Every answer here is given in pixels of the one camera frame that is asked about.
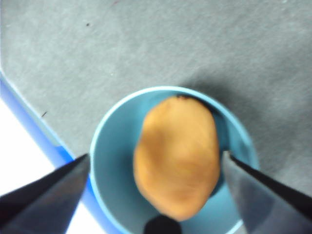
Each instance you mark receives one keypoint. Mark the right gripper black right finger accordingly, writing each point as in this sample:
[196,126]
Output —
[273,207]

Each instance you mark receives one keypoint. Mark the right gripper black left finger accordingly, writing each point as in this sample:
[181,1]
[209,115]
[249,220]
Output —
[36,207]

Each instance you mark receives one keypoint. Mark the blue bowl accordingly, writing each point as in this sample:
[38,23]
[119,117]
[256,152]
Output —
[114,158]

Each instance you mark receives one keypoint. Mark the brown potato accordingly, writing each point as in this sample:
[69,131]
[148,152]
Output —
[178,158]

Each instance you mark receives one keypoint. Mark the blue metal table frame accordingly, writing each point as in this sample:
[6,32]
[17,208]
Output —
[29,122]

